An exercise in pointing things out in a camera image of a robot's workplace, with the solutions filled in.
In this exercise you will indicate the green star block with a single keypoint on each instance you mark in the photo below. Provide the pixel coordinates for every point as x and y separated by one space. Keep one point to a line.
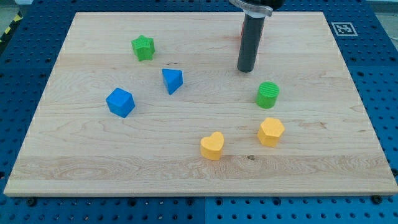
143 48

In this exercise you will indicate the green cylinder block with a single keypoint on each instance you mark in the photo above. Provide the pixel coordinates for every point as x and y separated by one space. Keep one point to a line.
267 95

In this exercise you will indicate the wooden board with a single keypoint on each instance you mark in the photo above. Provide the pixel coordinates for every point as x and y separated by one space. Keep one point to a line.
76 147

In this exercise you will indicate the yellow hexagon block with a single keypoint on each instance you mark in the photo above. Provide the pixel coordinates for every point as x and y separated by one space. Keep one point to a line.
270 132

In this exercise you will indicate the silver metal clamp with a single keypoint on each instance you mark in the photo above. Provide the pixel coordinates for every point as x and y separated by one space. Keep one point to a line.
258 8

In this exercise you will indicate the black bolt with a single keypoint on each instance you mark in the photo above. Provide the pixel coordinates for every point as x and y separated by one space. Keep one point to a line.
31 202
376 199

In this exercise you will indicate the black bolt left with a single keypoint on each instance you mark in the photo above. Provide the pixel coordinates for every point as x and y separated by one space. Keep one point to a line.
31 202

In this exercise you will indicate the blue cube block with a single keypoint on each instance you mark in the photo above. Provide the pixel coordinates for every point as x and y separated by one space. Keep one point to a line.
120 102

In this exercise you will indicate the red block behind rod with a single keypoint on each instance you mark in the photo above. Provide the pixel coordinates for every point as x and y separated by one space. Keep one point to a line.
262 31

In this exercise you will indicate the yellow heart block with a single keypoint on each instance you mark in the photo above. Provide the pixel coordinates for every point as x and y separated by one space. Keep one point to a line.
211 147

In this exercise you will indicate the white fiducial marker tag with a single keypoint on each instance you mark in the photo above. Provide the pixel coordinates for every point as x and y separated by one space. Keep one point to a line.
344 29

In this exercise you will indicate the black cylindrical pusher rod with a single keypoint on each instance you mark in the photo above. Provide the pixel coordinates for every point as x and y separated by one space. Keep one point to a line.
250 39

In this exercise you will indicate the black bolt right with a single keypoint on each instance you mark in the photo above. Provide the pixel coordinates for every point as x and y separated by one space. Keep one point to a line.
376 199

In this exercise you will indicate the blue triangle block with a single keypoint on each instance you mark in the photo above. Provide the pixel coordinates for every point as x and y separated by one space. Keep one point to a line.
173 79

